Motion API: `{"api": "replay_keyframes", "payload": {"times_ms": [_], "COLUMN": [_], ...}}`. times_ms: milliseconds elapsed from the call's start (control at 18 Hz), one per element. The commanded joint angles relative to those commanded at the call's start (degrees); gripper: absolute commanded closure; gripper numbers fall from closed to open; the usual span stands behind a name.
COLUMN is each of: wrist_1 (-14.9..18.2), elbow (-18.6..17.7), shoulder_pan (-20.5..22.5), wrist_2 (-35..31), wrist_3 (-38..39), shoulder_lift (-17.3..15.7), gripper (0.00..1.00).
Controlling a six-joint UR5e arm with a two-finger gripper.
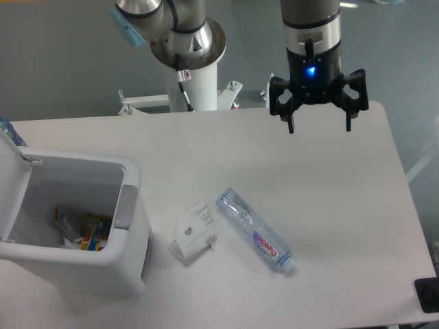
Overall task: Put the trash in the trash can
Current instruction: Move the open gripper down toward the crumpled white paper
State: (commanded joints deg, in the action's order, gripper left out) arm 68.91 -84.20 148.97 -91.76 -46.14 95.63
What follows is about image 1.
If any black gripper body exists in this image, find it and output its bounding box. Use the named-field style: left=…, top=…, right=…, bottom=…
left=287, top=47, right=342, bottom=105

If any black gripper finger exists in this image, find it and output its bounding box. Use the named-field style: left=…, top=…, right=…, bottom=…
left=268, top=75, right=296, bottom=134
left=337, top=69, right=370, bottom=133

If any clear plastic water bottle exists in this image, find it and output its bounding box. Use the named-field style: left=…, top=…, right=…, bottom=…
left=216, top=188, right=295, bottom=273

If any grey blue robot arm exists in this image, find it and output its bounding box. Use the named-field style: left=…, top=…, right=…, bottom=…
left=110, top=1, right=369, bottom=128

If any colourful trash in can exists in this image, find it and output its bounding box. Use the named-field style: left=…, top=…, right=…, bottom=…
left=54, top=206, right=113, bottom=252

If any white trash can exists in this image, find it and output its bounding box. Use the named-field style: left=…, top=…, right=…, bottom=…
left=1, top=134, right=152, bottom=295

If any black device at table edge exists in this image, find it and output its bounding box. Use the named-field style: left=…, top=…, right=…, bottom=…
left=414, top=277, right=438, bottom=314

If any blue bottle at left edge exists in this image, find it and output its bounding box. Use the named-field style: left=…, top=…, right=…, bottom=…
left=0, top=116, right=27, bottom=147

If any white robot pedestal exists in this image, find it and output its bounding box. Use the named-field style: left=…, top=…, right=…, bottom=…
left=117, top=16, right=244, bottom=116

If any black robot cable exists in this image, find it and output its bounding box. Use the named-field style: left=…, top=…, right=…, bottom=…
left=174, top=53, right=196, bottom=112

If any white frame at right edge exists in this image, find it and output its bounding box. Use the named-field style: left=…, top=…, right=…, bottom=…
left=405, top=117, right=438, bottom=183

